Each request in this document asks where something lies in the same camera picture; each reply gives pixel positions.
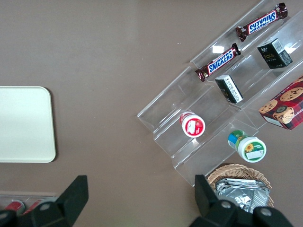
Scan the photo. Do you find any red plaid cookie box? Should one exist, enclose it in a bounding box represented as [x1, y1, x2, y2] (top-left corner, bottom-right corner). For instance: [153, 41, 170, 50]
[258, 75, 303, 131]

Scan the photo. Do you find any small black carton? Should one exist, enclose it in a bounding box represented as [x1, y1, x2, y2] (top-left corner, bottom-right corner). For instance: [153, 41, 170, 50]
[214, 74, 244, 105]
[257, 38, 294, 70]

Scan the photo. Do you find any green lid yogurt cup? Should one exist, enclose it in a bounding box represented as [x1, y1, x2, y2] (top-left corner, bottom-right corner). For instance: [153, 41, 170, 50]
[227, 130, 267, 164]

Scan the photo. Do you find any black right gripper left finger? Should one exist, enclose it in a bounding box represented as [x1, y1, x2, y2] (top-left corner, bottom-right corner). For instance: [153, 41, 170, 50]
[0, 175, 89, 227]

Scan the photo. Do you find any cream plastic serving tray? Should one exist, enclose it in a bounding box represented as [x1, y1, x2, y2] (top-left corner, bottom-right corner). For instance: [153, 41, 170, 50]
[0, 86, 57, 164]

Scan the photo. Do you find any Snickers chocolate bar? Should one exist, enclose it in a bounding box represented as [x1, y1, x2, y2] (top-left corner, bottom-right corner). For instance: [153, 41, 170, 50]
[235, 2, 289, 43]
[195, 43, 242, 83]

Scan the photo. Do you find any silver foil packet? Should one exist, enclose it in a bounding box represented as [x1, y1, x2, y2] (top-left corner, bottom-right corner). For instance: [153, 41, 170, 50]
[214, 182, 272, 214]
[220, 178, 259, 186]

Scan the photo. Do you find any clear acrylic stepped stand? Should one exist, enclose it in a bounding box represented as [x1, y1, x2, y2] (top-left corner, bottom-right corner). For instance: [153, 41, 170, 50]
[136, 66, 260, 188]
[189, 0, 303, 130]

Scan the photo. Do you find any red lid yogurt cup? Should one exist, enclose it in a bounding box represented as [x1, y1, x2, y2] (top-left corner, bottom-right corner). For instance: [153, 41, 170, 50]
[179, 111, 206, 138]

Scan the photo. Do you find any light tan wicker basket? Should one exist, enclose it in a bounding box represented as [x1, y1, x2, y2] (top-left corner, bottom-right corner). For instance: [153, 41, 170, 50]
[206, 163, 275, 209]

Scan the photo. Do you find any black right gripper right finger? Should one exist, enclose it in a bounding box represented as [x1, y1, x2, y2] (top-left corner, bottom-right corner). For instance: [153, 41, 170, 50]
[188, 174, 294, 227]

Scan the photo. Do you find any clear acrylic bottle rack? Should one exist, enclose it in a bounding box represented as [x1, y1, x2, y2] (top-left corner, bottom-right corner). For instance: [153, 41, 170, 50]
[0, 191, 59, 215]

